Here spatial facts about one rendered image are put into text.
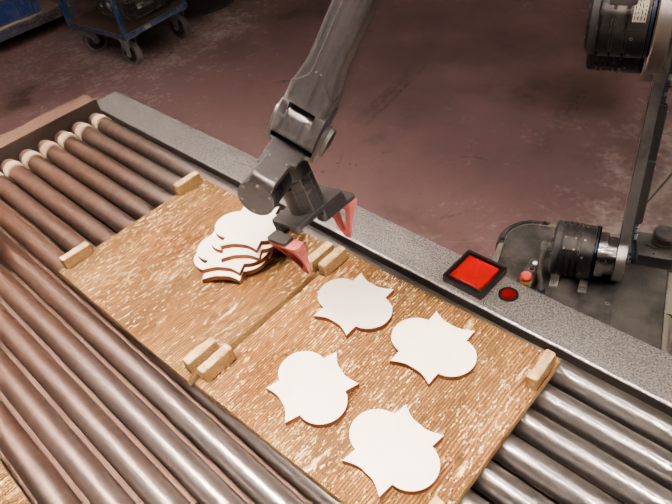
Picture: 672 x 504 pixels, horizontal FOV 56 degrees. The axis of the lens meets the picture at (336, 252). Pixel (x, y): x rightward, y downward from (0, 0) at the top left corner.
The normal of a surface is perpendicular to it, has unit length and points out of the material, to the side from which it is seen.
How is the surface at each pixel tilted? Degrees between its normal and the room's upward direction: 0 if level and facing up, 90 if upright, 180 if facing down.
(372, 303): 0
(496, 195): 0
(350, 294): 0
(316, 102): 79
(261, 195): 88
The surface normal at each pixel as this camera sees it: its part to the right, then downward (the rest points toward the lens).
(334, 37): -0.32, 0.52
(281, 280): -0.13, -0.73
